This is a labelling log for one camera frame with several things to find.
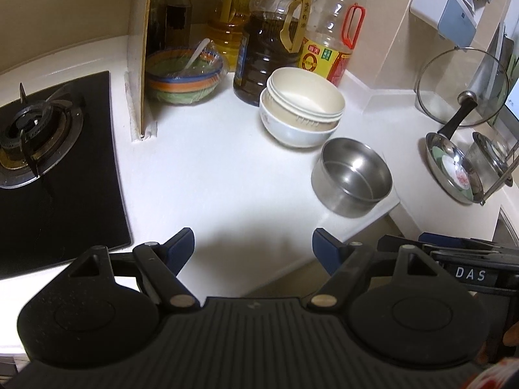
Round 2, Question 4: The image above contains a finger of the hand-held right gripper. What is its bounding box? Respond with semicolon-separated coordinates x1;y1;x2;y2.
377;235;437;257
417;232;519;253

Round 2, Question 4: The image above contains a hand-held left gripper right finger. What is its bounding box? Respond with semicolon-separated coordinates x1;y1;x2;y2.
308;228;443;309

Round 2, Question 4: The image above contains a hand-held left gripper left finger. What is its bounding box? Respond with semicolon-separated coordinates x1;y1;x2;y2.
67;228;201;310

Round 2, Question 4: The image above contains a small floral dish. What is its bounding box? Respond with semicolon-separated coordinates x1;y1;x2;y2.
440;156;473;191

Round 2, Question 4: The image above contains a stainless steel bowl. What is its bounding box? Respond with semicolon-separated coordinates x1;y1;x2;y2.
311;138;393;218

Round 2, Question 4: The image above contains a steel frying pan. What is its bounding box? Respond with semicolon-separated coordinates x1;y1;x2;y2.
425;91;486;206

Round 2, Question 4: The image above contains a white ceramic bowl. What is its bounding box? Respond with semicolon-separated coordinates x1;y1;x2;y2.
259;89;340;149

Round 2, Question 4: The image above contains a beige plastic bowl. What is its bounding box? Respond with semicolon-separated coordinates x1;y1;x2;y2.
265;67;346;131

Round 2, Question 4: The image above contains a steel sink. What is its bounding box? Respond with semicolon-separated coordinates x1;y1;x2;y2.
492;206;519;249

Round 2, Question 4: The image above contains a rice cooker inner pot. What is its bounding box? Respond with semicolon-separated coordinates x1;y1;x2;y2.
464;138;513;189

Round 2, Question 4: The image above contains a metal dish rack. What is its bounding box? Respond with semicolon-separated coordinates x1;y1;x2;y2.
478;130;519;207

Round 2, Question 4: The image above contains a red white patterned cloth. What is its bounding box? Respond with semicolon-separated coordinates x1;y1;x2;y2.
462;357;519;389

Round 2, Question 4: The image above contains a black glass cooktop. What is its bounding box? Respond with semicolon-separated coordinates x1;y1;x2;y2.
0;71;134;281

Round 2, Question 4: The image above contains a window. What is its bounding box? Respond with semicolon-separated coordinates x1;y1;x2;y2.
503;76;519;123

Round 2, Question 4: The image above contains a striped bowl with plastic wrap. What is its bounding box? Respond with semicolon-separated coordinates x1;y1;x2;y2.
145;46;225;106

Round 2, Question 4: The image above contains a glass pan lid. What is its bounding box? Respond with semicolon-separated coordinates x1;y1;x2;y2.
416;47;510;129

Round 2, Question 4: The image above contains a gas burner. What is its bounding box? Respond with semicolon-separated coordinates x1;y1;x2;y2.
0;83;86;190

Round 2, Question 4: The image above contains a white plastic spoon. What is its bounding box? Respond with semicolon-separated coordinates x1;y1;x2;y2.
178;38;211;76

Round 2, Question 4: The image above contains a large dark oil bottle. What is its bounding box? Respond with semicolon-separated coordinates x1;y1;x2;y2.
233;0;316;107

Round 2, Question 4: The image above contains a cardboard panel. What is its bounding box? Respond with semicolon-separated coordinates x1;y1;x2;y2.
127;0;160;143

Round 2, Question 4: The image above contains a yellow cooking oil bottle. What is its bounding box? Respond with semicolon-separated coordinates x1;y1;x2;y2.
208;0;263;74

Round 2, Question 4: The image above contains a dark sauce bottle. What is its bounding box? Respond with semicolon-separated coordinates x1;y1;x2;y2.
146;0;168;58

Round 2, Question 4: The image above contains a black cap sauce bottle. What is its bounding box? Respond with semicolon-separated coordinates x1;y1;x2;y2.
164;0;194;54

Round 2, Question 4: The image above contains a red handle soy sauce bottle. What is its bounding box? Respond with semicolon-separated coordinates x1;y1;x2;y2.
298;0;368;88

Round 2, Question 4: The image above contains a white blue wall appliance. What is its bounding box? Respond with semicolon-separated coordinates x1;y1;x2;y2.
409;0;500;48

